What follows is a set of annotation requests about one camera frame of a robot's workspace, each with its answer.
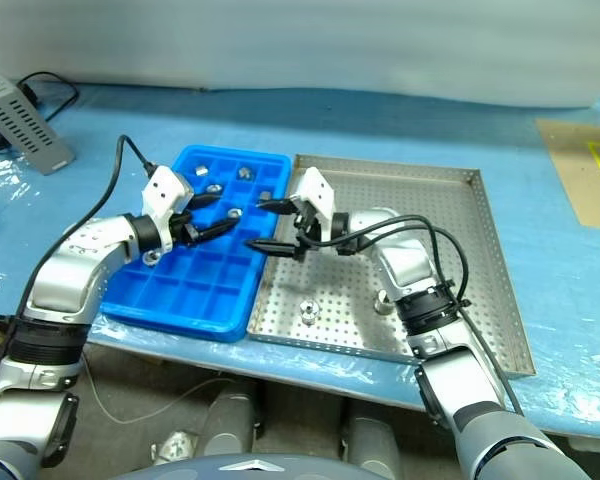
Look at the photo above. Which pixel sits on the brown cardboard sheet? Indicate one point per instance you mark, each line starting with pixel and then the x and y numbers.
pixel 570 190

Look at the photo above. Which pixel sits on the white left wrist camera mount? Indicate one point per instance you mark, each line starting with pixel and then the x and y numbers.
pixel 162 192

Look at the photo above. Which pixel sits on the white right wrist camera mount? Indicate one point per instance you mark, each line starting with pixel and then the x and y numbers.
pixel 317 192

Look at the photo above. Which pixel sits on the blue plastic compartment tray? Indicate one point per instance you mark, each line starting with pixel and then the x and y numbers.
pixel 200 290

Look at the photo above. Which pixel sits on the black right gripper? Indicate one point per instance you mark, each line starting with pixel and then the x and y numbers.
pixel 305 227

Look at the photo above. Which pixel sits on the white crumpled floor object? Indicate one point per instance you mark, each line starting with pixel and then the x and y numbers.
pixel 172 447

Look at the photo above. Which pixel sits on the grey robot torso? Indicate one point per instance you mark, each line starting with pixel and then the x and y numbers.
pixel 255 467

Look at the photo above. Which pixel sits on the small metal roller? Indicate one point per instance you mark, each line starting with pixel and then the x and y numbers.
pixel 201 170
pixel 265 195
pixel 213 188
pixel 234 213
pixel 150 258
pixel 245 172
pixel 382 301
pixel 308 312

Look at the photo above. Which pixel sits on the grey rounded robot leg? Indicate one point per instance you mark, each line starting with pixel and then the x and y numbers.
pixel 230 425
pixel 372 445

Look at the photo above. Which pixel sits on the perforated steel tray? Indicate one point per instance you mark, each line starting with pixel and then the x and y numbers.
pixel 445 200

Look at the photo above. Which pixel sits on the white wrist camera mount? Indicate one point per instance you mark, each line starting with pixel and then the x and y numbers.
pixel 162 192
pixel 317 192

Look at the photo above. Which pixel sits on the grey vented power box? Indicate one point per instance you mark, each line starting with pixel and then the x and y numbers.
pixel 25 125

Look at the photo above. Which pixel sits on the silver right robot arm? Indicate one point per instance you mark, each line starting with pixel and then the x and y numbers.
pixel 405 260

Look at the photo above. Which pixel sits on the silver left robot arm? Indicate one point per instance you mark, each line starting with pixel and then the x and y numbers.
pixel 75 260

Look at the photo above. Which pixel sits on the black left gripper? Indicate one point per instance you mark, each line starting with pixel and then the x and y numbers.
pixel 184 229

